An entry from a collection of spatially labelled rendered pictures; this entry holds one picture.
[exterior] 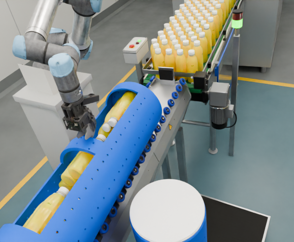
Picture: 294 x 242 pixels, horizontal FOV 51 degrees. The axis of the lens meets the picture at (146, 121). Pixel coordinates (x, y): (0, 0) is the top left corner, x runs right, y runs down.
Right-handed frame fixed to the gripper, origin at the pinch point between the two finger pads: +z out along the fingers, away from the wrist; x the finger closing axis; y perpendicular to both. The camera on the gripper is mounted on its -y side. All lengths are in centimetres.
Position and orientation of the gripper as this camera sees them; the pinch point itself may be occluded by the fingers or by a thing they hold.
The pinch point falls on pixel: (90, 135)
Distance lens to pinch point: 122.9
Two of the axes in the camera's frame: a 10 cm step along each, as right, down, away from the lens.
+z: 1.4, 7.6, 6.3
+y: -3.7, 6.3, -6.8
